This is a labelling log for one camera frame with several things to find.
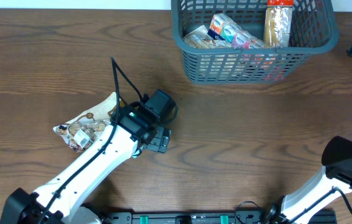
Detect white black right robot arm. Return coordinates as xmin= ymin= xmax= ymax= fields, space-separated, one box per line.
xmin=263 ymin=136 xmax=352 ymax=223

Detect orange tan cracker pack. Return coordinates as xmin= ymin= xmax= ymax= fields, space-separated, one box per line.
xmin=264 ymin=0 xmax=294 ymax=47

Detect tan snack bag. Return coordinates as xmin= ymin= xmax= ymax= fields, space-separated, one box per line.
xmin=213 ymin=40 xmax=233 ymax=48

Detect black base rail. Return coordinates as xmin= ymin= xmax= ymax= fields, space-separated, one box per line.
xmin=79 ymin=203 xmax=338 ymax=224

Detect light teal snack packet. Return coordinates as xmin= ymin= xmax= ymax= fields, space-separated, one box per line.
xmin=132 ymin=149 xmax=142 ymax=159

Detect tan brown pouch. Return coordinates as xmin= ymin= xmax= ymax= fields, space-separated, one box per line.
xmin=183 ymin=25 xmax=216 ymax=49

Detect tan brown cookie bag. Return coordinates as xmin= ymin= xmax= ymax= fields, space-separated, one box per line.
xmin=53 ymin=92 xmax=116 ymax=152

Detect blue tissue pack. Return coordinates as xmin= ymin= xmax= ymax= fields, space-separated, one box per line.
xmin=208 ymin=13 xmax=269 ymax=49

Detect grey plastic basket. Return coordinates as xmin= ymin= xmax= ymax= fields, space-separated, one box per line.
xmin=171 ymin=0 xmax=339 ymax=85

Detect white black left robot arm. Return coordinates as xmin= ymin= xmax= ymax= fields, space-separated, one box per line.
xmin=0 ymin=90 xmax=177 ymax=223

